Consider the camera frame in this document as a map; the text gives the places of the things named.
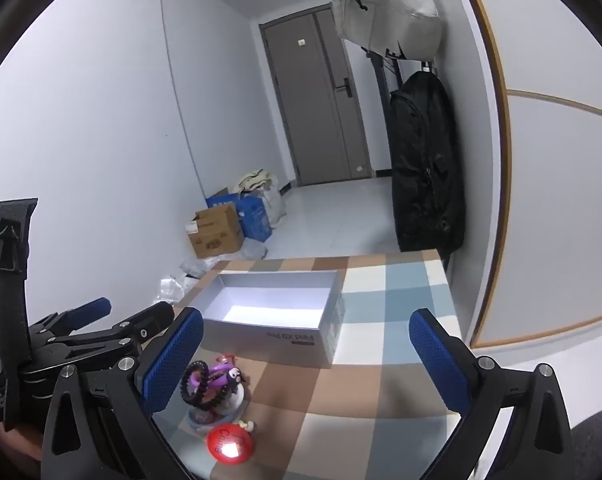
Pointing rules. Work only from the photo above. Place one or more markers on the black backpack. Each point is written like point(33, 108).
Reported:
point(421, 170)

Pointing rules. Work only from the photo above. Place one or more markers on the silver plastic package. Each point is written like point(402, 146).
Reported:
point(171, 287)

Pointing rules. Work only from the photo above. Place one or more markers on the checked tablecloth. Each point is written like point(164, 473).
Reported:
point(381, 310)

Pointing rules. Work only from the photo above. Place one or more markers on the brown cardboard box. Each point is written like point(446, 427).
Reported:
point(216, 237)

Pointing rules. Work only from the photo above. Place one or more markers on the person's dark clothing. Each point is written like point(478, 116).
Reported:
point(598, 445)

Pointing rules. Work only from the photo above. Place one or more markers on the blue cardboard box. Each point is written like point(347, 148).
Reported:
point(256, 217)

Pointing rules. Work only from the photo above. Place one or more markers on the red round pendant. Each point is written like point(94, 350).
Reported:
point(229, 444)

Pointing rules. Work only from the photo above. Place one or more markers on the beige cloth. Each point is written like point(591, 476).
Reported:
point(255, 180)

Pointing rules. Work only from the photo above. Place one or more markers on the grey fabric bag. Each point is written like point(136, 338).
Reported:
point(391, 5)

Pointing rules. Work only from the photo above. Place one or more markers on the white cardboard box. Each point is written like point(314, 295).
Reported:
point(311, 345)

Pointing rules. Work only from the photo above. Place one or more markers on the pale translucent bangle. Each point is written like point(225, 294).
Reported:
point(201, 419)

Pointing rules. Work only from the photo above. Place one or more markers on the grey door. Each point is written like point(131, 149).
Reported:
point(311, 110)

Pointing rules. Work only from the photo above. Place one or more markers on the white panel with wood trim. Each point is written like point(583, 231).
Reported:
point(556, 185)

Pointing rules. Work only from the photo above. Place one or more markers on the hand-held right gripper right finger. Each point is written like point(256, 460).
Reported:
point(438, 365)

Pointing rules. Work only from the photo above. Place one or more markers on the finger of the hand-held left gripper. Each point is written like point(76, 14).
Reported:
point(148, 322)
point(93, 307)

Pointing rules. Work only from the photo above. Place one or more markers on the white plastic bag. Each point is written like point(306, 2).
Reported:
point(275, 202)

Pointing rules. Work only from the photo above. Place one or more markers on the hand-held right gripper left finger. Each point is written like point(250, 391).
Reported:
point(173, 360)

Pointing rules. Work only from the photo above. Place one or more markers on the grey plastic package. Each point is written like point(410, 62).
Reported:
point(196, 265)

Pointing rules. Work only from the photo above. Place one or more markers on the purple bangle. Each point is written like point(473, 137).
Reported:
point(216, 370)

